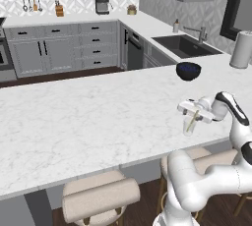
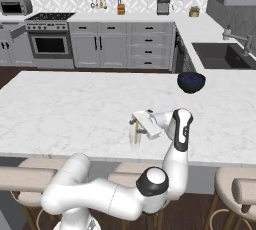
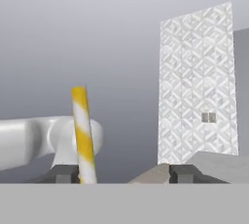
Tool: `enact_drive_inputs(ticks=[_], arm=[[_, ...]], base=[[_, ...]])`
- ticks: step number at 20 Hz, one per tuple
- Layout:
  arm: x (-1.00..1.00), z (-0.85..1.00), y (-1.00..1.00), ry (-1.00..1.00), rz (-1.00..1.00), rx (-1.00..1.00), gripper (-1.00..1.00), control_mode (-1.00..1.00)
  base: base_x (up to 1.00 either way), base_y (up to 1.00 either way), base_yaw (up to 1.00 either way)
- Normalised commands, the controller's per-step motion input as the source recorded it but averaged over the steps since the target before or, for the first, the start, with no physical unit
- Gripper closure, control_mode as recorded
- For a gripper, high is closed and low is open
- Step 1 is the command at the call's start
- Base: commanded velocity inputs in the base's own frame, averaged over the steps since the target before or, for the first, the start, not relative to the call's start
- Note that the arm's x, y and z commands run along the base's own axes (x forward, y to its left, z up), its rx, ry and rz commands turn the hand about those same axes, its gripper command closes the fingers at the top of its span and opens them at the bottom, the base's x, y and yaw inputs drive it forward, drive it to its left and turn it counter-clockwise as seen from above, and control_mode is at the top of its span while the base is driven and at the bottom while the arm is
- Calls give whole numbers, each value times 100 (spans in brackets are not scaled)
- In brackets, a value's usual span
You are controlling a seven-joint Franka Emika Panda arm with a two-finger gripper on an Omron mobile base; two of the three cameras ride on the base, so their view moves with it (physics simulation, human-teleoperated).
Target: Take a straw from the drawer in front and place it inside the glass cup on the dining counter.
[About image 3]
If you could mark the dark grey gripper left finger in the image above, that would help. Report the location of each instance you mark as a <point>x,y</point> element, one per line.
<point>63,173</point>

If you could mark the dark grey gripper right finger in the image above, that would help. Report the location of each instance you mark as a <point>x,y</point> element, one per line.
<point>184,173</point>

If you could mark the yellow and white striped straw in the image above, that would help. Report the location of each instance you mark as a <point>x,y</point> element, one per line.
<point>83,130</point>

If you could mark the white rounded tube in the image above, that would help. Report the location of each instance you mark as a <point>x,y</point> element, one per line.
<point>29,141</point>

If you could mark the grey wall socket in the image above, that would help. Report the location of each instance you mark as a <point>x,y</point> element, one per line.
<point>208,117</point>

